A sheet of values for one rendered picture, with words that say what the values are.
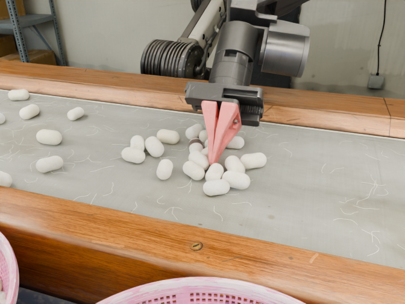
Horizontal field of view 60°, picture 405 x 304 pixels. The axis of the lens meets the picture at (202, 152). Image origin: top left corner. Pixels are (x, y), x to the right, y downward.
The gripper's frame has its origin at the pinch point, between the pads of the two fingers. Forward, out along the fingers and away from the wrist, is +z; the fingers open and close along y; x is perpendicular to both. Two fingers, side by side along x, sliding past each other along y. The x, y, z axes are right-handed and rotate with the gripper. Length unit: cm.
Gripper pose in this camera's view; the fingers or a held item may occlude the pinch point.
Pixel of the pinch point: (213, 158)
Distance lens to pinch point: 46.0
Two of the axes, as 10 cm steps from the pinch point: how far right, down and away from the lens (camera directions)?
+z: -2.1, 9.3, -3.1
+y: 9.6, 1.3, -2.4
